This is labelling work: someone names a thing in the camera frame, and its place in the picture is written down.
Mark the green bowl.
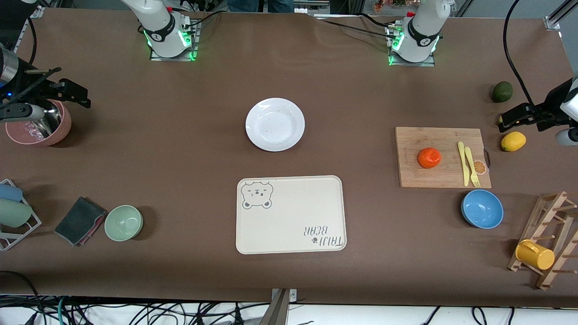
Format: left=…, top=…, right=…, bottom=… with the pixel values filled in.
left=104, top=205, right=144, bottom=242

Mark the pink bowl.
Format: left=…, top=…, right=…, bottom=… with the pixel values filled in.
left=5, top=100, right=72, bottom=147

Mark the teal floor cable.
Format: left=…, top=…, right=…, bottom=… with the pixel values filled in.
left=56, top=296, right=69, bottom=325

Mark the yellow lemon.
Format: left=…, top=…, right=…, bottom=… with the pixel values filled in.
left=500, top=131, right=527, bottom=152

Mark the grey folded cloth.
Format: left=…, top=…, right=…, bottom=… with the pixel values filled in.
left=54, top=196, right=108, bottom=247

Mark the yellow plastic fork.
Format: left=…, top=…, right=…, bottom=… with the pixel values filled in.
left=464, top=147, right=481, bottom=188

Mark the green cup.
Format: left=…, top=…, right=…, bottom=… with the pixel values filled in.
left=0, top=199, right=33, bottom=228

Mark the metal scoop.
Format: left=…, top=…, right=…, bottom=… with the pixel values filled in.
left=27, top=105, right=63, bottom=138

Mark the white metal cup rack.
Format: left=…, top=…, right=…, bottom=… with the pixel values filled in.
left=0, top=178, right=42, bottom=251

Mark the yellow plastic knife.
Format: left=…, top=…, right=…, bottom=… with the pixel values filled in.
left=457, top=141, right=471, bottom=187

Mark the cream bear print tray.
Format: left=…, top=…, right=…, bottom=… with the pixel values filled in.
left=236, top=175, right=347, bottom=255

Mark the orange fruit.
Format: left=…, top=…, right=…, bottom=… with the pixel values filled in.
left=418, top=147, right=442, bottom=169

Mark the black table cable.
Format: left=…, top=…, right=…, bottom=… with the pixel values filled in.
left=312, top=14, right=398, bottom=41

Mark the wooden peg rack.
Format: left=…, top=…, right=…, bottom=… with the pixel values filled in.
left=507, top=191, right=578, bottom=290

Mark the dark green avocado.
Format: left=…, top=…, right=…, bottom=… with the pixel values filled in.
left=491, top=81, right=513, bottom=103

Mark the aluminium frame profile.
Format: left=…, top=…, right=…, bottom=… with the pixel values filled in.
left=14, top=5, right=46, bottom=52
left=544, top=0, right=578, bottom=31

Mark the blue bowl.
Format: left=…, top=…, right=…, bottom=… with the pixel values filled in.
left=461, top=189, right=504, bottom=230

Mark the blue cup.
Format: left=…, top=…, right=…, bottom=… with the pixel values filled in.
left=0, top=184, right=23, bottom=203

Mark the white round plate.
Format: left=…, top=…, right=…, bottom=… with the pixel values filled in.
left=245, top=97, right=306, bottom=152

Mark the metal table clamp bracket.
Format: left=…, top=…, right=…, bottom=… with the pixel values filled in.
left=270, top=288, right=298, bottom=325

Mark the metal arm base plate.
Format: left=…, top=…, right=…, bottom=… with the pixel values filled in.
left=150, top=20, right=199, bottom=62
left=387, top=23, right=436, bottom=67

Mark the wooden cutting board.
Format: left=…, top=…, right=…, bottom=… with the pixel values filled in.
left=395, top=127, right=492, bottom=189

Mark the black floor cable loop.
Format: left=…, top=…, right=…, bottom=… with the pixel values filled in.
left=0, top=270, right=45, bottom=325

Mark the yellow mug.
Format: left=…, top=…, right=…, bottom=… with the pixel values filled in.
left=515, top=239, right=555, bottom=271

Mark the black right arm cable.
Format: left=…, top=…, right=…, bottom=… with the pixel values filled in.
left=27, top=17, right=37, bottom=65

